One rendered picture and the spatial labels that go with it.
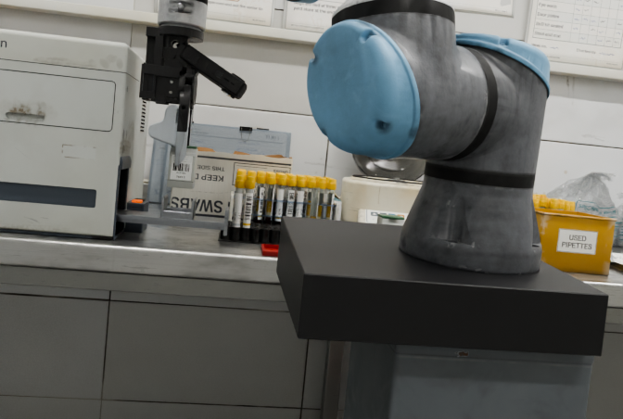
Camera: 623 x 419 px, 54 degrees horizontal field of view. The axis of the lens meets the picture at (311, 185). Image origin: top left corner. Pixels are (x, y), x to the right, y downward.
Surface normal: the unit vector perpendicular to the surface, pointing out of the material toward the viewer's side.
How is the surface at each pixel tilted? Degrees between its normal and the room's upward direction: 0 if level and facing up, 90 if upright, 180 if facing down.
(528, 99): 90
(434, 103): 96
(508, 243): 76
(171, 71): 90
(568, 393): 90
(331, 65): 99
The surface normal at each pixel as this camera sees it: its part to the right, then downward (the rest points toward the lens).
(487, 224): -0.05, -0.20
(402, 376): 0.12, 0.07
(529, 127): 0.55, 0.17
